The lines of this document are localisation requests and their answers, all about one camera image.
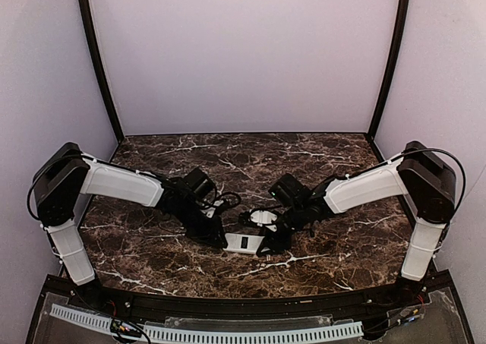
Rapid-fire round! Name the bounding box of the white red remote control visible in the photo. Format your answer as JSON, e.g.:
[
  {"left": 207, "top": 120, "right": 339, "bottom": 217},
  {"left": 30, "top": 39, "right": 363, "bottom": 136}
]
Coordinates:
[{"left": 224, "top": 233, "right": 260, "bottom": 255}]

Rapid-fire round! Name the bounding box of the black right frame post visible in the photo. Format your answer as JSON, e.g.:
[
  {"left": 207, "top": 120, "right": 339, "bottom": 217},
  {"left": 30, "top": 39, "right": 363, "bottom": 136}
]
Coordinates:
[{"left": 367, "top": 0, "right": 409, "bottom": 140}]

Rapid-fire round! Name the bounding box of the black frame post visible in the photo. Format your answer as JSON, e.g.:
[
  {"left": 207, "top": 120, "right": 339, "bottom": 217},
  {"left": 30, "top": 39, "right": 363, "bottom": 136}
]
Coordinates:
[
  {"left": 367, "top": 0, "right": 409, "bottom": 140},
  {"left": 78, "top": 0, "right": 125, "bottom": 144}
]

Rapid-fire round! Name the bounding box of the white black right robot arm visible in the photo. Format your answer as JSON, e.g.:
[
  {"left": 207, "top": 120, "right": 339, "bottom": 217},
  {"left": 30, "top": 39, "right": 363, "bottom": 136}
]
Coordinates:
[{"left": 251, "top": 141, "right": 465, "bottom": 282}]

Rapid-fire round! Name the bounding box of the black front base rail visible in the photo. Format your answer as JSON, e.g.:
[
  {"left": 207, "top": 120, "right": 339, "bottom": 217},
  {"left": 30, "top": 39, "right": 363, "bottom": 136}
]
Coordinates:
[{"left": 72, "top": 270, "right": 452, "bottom": 321}]

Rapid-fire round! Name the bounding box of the black left frame post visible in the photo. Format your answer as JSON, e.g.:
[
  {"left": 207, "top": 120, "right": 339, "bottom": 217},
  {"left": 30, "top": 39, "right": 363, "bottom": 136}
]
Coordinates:
[{"left": 78, "top": 0, "right": 125, "bottom": 144}]

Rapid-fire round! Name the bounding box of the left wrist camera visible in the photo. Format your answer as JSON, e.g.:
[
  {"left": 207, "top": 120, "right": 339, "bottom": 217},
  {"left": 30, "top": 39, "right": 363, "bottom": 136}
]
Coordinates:
[{"left": 202, "top": 192, "right": 241, "bottom": 218}]

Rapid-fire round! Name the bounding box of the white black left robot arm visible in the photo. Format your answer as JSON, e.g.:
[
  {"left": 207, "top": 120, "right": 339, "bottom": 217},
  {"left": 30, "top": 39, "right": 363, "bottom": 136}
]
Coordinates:
[{"left": 26, "top": 142, "right": 228, "bottom": 286}]

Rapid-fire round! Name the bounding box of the white slotted cable duct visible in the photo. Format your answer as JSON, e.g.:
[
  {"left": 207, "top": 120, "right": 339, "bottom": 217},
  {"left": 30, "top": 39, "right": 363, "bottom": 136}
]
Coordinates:
[{"left": 49, "top": 304, "right": 364, "bottom": 343}]

